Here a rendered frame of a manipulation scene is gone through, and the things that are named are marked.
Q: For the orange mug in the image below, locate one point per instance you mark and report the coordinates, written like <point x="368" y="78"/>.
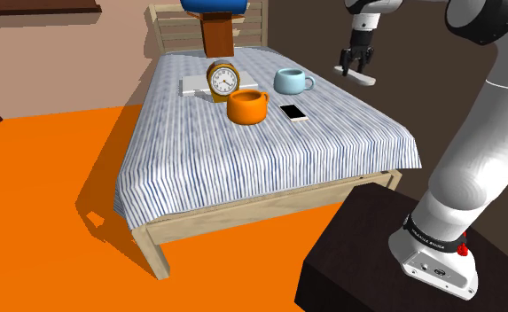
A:
<point x="246" y="110"/>

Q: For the dark brown wall shelf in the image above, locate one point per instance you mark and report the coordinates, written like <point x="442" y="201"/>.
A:
<point x="37" y="6"/>

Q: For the brown upright box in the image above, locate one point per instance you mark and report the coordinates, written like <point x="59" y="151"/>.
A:
<point x="218" y="36"/>

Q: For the dark robot stand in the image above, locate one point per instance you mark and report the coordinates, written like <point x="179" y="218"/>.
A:
<point x="357" y="259"/>

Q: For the wooden bed with striped cover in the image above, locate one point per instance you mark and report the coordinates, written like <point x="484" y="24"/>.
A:
<point x="236" y="164"/>

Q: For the light blue mug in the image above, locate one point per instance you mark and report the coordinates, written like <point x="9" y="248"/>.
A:
<point x="289" y="83"/>

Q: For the white flat oblong slab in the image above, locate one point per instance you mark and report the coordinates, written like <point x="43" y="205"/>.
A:
<point x="364" y="78"/>

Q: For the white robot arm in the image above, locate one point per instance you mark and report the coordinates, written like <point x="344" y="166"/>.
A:
<point x="474" y="160"/>

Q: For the white smartphone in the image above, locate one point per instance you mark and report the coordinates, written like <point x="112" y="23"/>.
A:
<point x="293" y="112"/>

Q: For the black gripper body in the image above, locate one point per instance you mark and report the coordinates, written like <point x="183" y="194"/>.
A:
<point x="361" y="41"/>

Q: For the orange round alarm clock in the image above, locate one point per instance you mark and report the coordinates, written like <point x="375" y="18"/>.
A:
<point x="223" y="80"/>

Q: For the grey closed laptop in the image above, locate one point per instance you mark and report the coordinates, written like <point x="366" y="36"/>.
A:
<point x="193" y="84"/>

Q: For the blue cylinder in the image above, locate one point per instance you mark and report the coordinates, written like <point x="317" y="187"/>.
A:
<point x="212" y="5"/>

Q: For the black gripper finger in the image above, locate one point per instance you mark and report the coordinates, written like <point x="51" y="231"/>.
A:
<point x="345" y="60"/>
<point x="366" y="60"/>

